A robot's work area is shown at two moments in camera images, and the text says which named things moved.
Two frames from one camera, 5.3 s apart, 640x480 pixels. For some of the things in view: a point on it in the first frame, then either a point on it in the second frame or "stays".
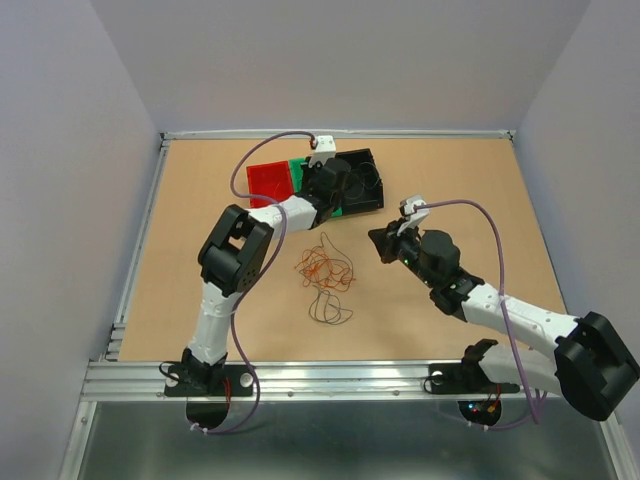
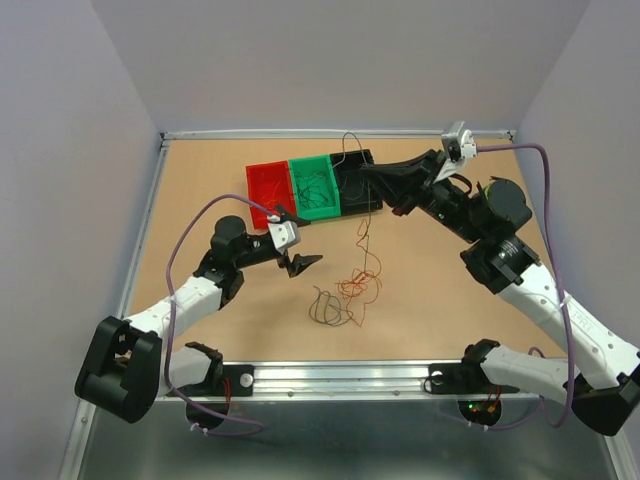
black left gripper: (309, 171) -> (299, 262)
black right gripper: (386, 238) -> (415, 168)
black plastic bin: (364, 188) stays
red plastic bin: (272, 180) stays
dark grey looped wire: (325, 308) stays
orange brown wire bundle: (323, 272) -> (363, 286)
